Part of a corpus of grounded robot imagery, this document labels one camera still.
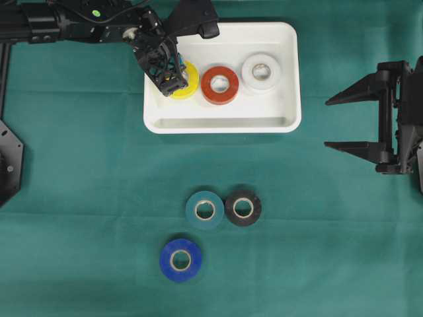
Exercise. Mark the red tape roll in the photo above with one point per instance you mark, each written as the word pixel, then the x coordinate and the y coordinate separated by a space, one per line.
pixel 219 98

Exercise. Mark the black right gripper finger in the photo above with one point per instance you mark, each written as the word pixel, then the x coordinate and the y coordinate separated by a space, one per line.
pixel 375 152
pixel 371 87

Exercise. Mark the green table cloth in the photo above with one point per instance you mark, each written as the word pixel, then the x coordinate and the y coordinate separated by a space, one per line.
pixel 101 195

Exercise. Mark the green tape roll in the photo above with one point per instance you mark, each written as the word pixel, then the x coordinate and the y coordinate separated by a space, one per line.
pixel 204 210

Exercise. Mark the white tape roll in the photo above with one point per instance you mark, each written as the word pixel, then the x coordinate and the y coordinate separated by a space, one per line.
pixel 261 72

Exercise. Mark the blue tape roll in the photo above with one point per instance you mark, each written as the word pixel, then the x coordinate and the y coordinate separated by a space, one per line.
pixel 168 253

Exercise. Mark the black tape roll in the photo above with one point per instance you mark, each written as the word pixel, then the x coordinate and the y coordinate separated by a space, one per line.
pixel 254 203

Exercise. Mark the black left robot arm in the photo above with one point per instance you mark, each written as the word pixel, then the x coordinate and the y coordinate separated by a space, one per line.
pixel 98 22

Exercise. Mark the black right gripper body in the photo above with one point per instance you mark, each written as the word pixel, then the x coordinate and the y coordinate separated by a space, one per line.
pixel 402 89

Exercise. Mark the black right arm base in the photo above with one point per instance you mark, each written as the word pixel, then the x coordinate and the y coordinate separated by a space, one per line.
pixel 415 178

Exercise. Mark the white plastic tray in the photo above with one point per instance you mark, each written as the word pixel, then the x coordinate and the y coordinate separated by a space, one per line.
pixel 277 110

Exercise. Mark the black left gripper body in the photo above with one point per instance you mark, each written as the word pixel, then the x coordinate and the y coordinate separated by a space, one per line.
pixel 148 37

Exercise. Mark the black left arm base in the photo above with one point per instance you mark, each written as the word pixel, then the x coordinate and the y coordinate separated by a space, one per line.
pixel 12 148

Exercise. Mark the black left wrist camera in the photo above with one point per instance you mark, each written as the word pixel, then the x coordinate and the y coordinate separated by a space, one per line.
pixel 191 17

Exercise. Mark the yellow tape roll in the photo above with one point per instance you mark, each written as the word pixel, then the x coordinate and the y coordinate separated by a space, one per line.
pixel 192 77

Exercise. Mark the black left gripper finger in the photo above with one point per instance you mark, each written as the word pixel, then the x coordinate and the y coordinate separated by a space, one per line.
pixel 151 67
pixel 170 68

